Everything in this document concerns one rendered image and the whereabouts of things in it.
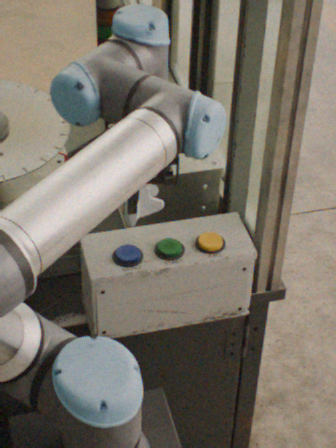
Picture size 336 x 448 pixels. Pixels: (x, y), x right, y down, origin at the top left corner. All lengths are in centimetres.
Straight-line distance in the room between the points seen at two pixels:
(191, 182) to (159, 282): 26
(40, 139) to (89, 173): 68
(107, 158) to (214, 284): 57
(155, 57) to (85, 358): 41
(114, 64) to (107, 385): 41
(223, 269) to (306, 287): 125
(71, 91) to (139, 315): 52
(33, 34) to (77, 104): 124
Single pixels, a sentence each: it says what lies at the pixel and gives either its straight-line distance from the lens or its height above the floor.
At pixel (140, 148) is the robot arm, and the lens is 101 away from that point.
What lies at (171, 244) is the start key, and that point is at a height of 91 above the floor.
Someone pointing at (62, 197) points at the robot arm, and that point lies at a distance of 93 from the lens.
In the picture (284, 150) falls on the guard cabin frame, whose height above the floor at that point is 106.
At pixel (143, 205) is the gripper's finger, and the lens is 137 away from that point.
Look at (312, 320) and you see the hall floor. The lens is 263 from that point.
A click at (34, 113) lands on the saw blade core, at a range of 170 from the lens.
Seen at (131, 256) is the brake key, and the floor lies 91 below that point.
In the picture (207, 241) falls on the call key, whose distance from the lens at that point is 148.
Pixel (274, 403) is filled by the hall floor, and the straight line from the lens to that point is 242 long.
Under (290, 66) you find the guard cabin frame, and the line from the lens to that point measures 134.
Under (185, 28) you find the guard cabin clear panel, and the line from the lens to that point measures 195.
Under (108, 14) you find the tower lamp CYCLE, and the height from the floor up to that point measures 109.
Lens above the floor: 190
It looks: 41 degrees down
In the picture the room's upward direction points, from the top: 2 degrees clockwise
